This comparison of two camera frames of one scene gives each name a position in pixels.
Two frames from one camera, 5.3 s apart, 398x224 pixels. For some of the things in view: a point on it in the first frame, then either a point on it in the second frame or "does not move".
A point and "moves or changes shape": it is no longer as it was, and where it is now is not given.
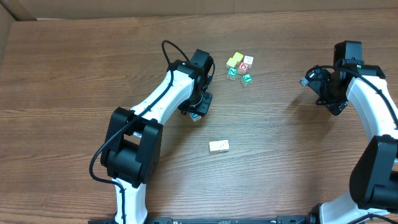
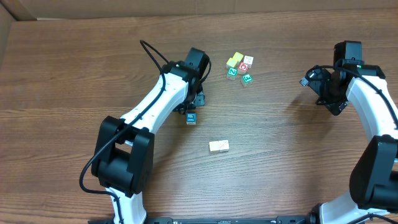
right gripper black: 333,106 does not move
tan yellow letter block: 214,147 does not move
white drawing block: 223,145 does not move
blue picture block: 194,117 moves or changes shape
